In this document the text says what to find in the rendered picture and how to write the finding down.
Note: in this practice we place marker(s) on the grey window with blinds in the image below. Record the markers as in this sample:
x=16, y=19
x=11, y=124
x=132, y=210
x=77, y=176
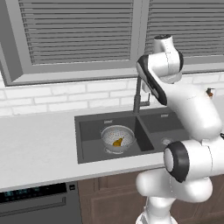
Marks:
x=78, y=32
x=201, y=26

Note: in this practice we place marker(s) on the small brown and white object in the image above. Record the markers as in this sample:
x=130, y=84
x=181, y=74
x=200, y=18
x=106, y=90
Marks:
x=209, y=92

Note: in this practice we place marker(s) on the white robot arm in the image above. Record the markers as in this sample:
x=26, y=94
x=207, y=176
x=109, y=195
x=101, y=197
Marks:
x=189, y=110

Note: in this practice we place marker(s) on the yellow-brown pear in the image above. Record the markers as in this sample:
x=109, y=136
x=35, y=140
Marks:
x=117, y=142

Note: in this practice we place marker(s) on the brown wooden cupboard door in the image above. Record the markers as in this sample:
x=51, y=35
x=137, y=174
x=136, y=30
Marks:
x=215, y=210
x=110, y=201

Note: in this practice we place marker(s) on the dark grey double sink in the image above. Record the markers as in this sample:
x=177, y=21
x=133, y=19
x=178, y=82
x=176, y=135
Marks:
x=90, y=140

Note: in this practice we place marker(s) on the dark grey sink faucet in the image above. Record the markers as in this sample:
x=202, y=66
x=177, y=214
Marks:
x=136, y=99

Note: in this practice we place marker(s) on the grey dishwasher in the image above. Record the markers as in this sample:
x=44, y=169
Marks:
x=35, y=210

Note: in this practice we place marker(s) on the silver metal colander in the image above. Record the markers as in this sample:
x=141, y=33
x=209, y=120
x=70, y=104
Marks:
x=128, y=136

